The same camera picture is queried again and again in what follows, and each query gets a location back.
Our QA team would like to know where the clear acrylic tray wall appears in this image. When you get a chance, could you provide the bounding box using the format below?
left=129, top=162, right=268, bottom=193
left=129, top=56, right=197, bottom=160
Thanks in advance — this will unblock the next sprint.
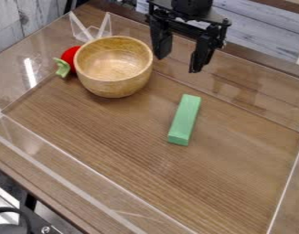
left=0, top=112, right=196, bottom=234

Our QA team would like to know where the clear acrylic corner bracket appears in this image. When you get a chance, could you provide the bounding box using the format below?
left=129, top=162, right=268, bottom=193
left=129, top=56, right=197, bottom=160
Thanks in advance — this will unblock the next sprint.
left=68, top=12, right=112, bottom=43

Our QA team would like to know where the black table leg bracket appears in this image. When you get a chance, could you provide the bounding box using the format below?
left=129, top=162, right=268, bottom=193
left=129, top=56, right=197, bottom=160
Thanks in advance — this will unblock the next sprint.
left=20, top=193, right=62, bottom=234

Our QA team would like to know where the brown wooden bowl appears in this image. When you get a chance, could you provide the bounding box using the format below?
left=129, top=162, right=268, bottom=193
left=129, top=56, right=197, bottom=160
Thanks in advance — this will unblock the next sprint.
left=74, top=36, right=152, bottom=98

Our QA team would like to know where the red toy apple green leaf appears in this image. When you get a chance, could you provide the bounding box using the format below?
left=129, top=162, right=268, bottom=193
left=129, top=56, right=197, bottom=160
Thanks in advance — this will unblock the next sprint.
left=53, top=46, right=80, bottom=79

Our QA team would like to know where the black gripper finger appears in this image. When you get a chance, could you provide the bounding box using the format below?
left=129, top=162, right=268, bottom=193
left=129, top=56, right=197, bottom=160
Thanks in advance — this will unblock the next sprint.
left=149, top=17, right=172, bottom=59
left=189, top=28, right=221, bottom=73

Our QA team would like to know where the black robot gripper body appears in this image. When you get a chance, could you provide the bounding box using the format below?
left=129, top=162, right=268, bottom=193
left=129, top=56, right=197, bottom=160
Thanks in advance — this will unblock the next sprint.
left=147, top=0, right=232, bottom=39

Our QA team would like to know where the green rectangular block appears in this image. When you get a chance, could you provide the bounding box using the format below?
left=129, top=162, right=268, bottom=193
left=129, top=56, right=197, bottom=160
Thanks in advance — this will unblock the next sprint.
left=167, top=94, right=201, bottom=146

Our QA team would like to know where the black cable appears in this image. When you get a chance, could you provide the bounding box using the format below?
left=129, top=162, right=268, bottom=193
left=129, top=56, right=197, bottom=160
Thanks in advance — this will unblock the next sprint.
left=0, top=207, right=30, bottom=234

